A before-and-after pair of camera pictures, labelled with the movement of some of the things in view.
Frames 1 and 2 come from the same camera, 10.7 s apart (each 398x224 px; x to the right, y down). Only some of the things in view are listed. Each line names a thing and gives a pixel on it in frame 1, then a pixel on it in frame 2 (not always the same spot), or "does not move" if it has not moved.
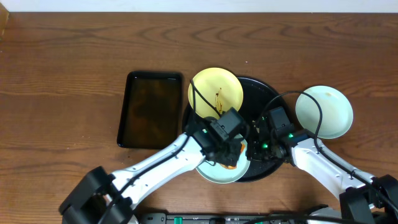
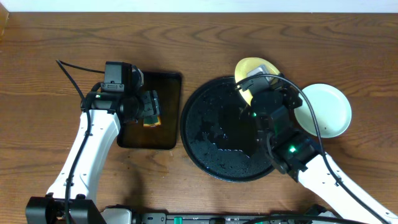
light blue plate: (337, 112) does not move
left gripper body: (229, 154) → (150, 104)
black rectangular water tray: (152, 111) does not move
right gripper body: (261, 149) → (288, 99)
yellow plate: (221, 86) → (247, 65)
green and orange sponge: (230, 153) → (152, 121)
